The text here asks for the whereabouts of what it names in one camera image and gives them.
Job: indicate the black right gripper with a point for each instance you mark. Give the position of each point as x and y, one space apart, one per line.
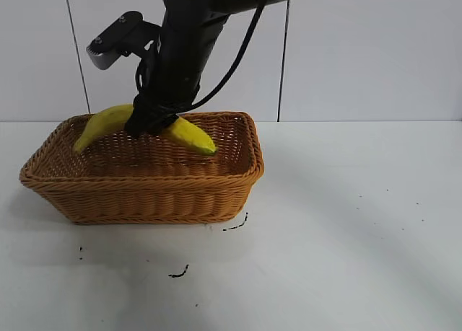
184 46

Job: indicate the yellow banana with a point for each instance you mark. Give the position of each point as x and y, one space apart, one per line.
104 120

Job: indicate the brown wicker basket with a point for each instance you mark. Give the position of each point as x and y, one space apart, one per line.
144 201

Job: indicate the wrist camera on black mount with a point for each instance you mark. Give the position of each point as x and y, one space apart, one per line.
115 35

